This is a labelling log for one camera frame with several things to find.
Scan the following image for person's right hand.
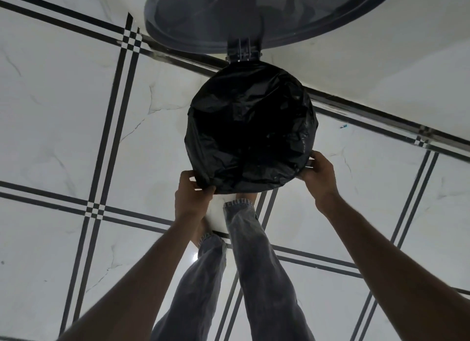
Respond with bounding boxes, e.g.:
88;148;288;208
297;150;339;206

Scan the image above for person's left hand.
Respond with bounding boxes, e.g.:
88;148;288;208
174;170;217;222

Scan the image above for black plastic trash bag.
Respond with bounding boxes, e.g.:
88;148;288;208
184;60;319;195

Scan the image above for person's right forearm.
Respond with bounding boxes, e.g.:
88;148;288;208
316;191;470;341

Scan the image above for person's left forearm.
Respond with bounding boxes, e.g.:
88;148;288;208
58;213;205;341

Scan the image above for person's left foot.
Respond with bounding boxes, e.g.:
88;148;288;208
191;218;213;247

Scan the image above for grey jeans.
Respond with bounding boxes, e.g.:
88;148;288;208
150;199;316;341

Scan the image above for grey trash bin lid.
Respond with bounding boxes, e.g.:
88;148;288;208
144;0;400;61

